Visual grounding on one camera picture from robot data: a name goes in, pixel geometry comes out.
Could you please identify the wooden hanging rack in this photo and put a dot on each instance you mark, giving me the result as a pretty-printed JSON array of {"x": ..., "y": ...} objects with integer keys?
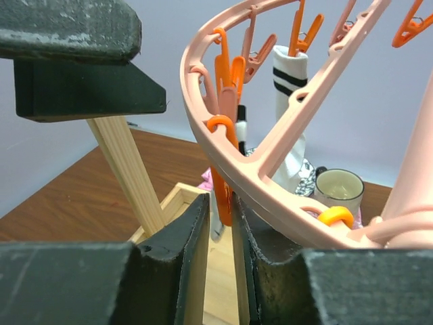
[{"x": 116, "y": 142}]

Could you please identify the pink cloth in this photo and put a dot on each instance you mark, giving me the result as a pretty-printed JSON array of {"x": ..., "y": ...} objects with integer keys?
[{"x": 207, "y": 181}]

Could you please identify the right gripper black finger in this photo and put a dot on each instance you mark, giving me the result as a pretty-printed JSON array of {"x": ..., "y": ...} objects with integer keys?
[
  {"x": 279, "y": 282},
  {"x": 159, "y": 281}
]

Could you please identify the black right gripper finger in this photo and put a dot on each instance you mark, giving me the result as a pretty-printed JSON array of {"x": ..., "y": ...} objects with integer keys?
[
  {"x": 94, "y": 32},
  {"x": 55, "y": 91}
]

